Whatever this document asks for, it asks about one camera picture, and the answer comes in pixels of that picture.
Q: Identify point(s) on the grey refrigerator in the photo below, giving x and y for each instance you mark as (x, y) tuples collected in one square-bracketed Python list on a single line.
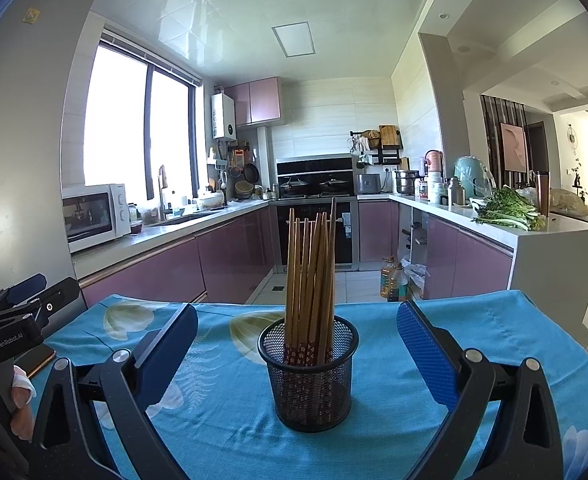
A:
[(19, 160)]

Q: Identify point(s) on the yellow cooking oil bottle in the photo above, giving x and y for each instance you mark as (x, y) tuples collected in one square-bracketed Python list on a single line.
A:
[(386, 282)]

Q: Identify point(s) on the silver countertop appliance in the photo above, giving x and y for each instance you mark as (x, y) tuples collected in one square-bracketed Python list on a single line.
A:
[(368, 184)]

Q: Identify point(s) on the pink electric kettle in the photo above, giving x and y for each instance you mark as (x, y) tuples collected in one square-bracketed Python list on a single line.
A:
[(433, 162)]

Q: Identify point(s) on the black pan with glass lid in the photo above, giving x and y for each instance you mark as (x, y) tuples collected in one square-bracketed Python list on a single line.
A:
[(333, 186), (293, 187)]

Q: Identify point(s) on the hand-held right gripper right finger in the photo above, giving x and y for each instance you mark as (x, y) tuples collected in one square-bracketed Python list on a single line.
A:
[(424, 360)]

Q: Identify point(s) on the woven basket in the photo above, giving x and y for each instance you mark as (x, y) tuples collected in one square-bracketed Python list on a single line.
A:
[(244, 191)]

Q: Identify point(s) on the white cooking pot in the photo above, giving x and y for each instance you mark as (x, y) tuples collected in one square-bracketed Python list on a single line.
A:
[(210, 201)]

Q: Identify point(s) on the purple base cabinets with sink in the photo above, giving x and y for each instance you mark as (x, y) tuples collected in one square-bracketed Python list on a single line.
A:
[(174, 265)]

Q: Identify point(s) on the bundle of wooden chopsticks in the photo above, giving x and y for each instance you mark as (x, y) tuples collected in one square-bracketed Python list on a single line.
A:
[(319, 285)]

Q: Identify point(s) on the purple base cabinets white counter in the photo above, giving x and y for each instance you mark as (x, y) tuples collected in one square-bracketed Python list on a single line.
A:
[(474, 265)]

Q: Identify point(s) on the dark slatted wall panel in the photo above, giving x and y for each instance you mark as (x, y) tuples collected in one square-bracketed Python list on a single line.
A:
[(489, 135)]

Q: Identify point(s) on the white vent pipe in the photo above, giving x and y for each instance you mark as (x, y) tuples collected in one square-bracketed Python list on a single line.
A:
[(264, 160)]

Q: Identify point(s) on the black mesh utensil holder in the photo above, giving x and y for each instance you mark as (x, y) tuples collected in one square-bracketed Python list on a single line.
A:
[(309, 395)]

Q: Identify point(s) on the pink wall cabinet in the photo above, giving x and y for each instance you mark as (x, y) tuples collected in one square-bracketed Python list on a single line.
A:
[(264, 102)]

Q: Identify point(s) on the black wall shelf rack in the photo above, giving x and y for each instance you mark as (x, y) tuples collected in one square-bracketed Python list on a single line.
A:
[(389, 156)]

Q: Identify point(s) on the hanging dark frying pan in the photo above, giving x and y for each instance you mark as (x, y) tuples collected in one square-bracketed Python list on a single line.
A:
[(252, 173)]

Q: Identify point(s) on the square ceiling light panel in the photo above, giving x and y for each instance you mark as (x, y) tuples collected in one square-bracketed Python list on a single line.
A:
[(294, 40)]

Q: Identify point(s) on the pink framed wall picture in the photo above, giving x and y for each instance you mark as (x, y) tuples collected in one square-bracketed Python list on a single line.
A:
[(514, 147)]

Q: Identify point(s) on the bunch of leafy greens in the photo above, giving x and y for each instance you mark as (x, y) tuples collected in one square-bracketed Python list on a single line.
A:
[(506, 210)]

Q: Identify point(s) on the brown tumbler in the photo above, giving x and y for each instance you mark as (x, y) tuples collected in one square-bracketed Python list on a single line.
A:
[(542, 192)]

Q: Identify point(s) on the mint green air fryer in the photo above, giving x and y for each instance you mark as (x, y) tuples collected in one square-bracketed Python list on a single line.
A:
[(474, 177)]

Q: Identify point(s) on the dark smartphone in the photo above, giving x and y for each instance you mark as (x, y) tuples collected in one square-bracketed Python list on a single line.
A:
[(39, 360)]

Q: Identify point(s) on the person's left hand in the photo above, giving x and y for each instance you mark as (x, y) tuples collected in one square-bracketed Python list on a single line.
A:
[(21, 395)]

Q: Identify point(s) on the dark cooking oil bottle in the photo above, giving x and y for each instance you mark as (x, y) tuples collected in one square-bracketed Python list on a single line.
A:
[(400, 285)]

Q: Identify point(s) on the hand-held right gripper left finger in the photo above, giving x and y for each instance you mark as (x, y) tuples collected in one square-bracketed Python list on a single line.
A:
[(171, 355)]

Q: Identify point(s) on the large kitchen window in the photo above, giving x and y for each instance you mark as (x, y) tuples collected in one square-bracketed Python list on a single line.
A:
[(119, 120)]

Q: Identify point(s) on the metal sink faucet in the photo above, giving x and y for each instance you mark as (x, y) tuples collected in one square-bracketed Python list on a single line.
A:
[(162, 195)]

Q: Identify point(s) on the blue floral tablecloth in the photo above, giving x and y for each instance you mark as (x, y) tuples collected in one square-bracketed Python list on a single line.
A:
[(224, 410)]

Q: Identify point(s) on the white wall water heater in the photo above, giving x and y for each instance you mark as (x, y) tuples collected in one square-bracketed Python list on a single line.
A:
[(224, 117)]

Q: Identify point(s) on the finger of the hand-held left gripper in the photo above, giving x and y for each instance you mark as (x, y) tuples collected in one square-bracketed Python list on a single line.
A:
[(26, 287), (61, 295)]

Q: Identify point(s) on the wooden cutting board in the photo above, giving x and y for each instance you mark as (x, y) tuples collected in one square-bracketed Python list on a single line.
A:
[(389, 136)]

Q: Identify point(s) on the stainless steel stock pot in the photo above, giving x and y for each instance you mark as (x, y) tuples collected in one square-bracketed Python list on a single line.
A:
[(407, 182)]

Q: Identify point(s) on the black integrated stove with oven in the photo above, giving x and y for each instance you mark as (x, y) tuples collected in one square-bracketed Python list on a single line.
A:
[(359, 230)]

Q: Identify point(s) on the decorative wall clock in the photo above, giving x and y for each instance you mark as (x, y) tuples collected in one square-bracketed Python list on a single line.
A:
[(573, 140)]

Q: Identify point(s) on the clear plastic bag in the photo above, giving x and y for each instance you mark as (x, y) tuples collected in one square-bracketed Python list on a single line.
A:
[(418, 277)]

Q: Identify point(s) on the stainless steel thermos bottle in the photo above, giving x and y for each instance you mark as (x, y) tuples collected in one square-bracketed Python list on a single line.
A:
[(454, 192)]

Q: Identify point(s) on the white microwave oven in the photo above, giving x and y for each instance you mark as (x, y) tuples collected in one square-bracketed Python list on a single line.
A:
[(89, 215)]

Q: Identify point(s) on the white canister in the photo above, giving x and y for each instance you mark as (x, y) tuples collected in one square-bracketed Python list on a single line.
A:
[(436, 189)]

